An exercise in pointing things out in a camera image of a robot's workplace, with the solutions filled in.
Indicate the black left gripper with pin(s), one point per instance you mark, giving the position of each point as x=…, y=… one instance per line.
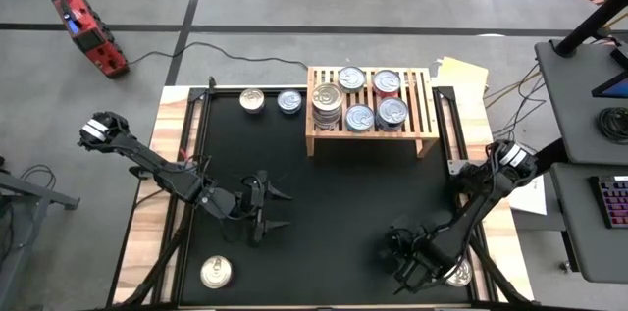
x=257, y=208

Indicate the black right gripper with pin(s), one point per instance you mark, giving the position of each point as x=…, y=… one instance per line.
x=422, y=259

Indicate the gold-lid can white label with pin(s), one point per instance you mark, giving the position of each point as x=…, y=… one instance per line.
x=327, y=122

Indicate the red label can with barcode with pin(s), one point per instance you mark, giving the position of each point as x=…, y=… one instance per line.
x=327, y=96

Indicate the light blue tuna can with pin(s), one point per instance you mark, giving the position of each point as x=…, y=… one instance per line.
x=359, y=118

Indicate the dark blue albacore tuna can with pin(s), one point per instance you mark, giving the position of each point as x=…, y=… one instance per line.
x=392, y=112

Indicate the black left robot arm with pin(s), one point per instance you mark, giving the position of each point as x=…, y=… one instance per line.
x=162, y=169

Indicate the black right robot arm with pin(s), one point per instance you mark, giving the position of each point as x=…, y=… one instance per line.
x=483, y=198

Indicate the wooden slatted shelf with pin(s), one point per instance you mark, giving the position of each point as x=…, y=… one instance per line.
x=422, y=119

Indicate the black table mat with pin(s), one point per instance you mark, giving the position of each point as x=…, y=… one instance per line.
x=333, y=203

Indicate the gold-lid can bottom left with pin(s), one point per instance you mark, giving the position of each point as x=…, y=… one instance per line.
x=216, y=272

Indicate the teal white label can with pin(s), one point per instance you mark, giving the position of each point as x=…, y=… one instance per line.
x=289, y=101

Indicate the pink and blue label can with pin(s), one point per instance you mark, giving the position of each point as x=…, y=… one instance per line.
x=252, y=100

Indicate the white paper sheet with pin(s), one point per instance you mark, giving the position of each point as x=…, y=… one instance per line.
x=532, y=198

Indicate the silver-lid tuna can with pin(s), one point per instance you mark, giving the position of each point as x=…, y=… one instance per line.
x=351, y=79

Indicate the grey desk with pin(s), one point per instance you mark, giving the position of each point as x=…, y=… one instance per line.
x=569, y=105
x=574, y=232

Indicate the black stand pole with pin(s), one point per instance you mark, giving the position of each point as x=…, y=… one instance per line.
x=589, y=21
x=549, y=154

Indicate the yellow paper folder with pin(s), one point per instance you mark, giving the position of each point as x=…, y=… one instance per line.
x=463, y=75

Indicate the black backlit keyboard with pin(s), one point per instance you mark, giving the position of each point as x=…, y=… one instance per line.
x=611, y=200

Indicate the grey metal stand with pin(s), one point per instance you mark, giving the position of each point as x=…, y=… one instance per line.
x=29, y=195

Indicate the dark tablet screen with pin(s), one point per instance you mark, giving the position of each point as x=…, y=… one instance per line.
x=613, y=86

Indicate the black metal table frame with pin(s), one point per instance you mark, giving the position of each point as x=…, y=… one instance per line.
x=221, y=90

